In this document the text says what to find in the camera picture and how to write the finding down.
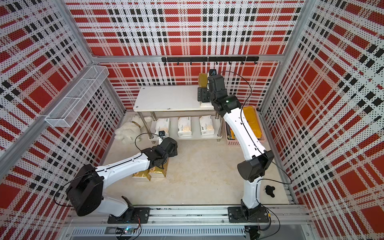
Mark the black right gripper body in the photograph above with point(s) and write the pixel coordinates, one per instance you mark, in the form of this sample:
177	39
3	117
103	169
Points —
207	96

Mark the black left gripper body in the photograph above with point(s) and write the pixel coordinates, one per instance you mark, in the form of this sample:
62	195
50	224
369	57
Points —
174	153

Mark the gold tissue pack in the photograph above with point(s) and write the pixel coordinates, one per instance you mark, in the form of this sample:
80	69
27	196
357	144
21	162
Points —
142	176
159	172
203	80

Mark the white tissue pack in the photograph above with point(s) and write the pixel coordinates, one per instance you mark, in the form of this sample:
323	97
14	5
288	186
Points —
163	125
184	127
206	125

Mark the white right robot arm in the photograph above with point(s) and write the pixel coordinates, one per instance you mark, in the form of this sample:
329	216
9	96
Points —
257	158

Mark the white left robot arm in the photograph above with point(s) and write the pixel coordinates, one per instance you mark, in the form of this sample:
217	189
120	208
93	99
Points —
86	191

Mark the white two-tier shelf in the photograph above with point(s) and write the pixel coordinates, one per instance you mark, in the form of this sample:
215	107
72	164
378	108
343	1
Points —
177	101

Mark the white plush toy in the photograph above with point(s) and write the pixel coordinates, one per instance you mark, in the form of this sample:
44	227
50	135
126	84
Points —
128	132

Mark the yellow printed cloth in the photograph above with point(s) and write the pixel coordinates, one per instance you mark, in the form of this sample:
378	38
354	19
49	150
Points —
252	119

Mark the green circuit board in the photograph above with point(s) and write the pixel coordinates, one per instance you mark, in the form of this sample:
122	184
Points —
124	231

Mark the small black object on floor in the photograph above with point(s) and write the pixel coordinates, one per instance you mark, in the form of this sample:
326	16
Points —
270	191

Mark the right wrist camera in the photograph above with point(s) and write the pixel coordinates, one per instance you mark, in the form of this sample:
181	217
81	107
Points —
212	72

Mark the black wall hook rail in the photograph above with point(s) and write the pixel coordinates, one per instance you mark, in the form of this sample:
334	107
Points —
209	59

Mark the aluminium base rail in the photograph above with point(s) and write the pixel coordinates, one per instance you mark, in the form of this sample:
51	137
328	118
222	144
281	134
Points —
280	222

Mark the white wire mesh basket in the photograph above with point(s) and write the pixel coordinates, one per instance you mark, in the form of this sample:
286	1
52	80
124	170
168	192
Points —
67	111

